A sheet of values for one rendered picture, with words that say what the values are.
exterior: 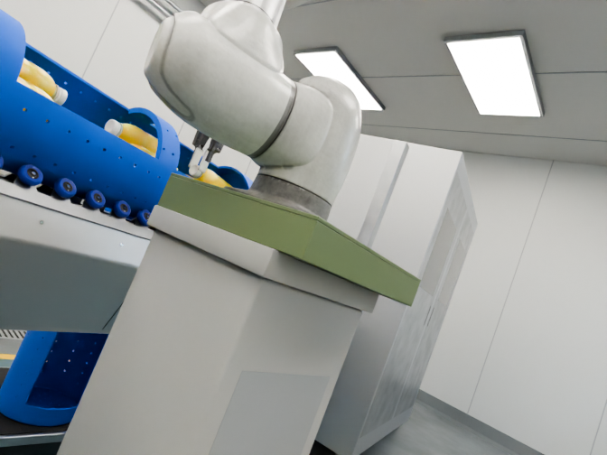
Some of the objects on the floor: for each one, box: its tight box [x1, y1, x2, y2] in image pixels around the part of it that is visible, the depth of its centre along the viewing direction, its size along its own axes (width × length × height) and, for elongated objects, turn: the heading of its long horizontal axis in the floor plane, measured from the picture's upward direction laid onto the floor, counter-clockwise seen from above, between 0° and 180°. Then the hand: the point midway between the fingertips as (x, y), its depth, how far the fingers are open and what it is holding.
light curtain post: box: [357, 140, 409, 248], centre depth 179 cm, size 6×6×170 cm
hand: (200, 160), depth 131 cm, fingers closed on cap, 4 cm apart
